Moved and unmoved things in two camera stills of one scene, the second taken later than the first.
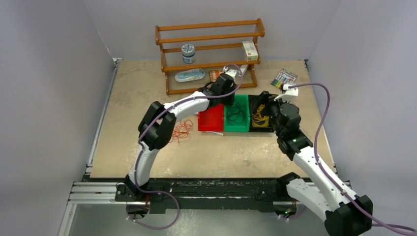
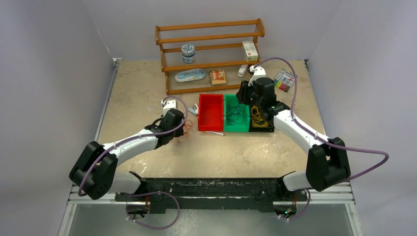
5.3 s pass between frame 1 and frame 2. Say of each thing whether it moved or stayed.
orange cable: stayed
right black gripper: moved
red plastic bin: stayed
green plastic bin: stayed
